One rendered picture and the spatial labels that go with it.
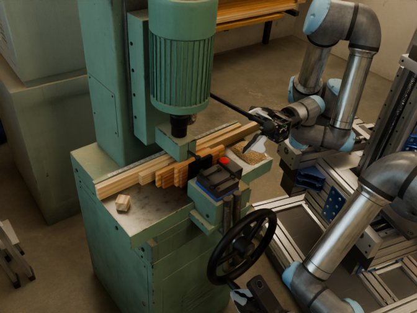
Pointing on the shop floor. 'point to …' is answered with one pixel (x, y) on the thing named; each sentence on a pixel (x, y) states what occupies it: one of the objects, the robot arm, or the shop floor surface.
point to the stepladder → (7, 232)
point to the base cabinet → (172, 289)
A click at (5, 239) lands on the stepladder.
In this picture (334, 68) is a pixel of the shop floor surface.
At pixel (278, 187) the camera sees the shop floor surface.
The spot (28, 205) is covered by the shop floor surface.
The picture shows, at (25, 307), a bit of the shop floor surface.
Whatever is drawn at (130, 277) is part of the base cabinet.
